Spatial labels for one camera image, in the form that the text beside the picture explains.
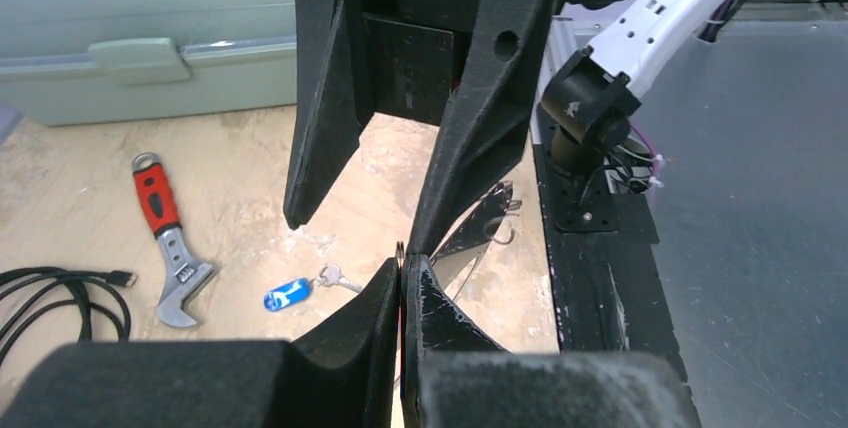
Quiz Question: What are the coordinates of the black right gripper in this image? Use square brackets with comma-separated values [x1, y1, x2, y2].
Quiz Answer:
[284, 0, 557, 254]

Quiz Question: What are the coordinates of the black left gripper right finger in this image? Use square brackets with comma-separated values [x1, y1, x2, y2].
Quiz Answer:
[400, 255, 700, 427]

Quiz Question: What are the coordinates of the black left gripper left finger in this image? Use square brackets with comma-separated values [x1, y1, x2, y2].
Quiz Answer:
[1, 258, 399, 427]

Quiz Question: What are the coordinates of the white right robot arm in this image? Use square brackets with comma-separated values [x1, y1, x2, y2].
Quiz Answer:
[284, 0, 727, 254]

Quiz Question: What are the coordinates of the silver key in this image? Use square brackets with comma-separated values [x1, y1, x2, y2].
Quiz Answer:
[313, 263, 363, 293]

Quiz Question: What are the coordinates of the blue key tag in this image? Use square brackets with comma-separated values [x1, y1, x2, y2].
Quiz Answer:
[263, 277, 313, 312]

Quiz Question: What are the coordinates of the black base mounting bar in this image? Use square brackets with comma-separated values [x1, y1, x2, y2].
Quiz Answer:
[529, 106, 694, 387]

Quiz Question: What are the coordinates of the clear green plastic toolbox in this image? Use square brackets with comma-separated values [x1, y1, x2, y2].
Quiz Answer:
[1, 0, 297, 126]

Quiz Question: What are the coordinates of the red handled adjustable wrench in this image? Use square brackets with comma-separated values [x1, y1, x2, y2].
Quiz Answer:
[131, 152, 217, 329]

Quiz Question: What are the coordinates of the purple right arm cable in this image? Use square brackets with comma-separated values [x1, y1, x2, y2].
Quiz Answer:
[622, 120, 667, 194]

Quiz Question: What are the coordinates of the black coiled cable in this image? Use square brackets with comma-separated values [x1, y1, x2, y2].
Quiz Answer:
[0, 267, 138, 363]

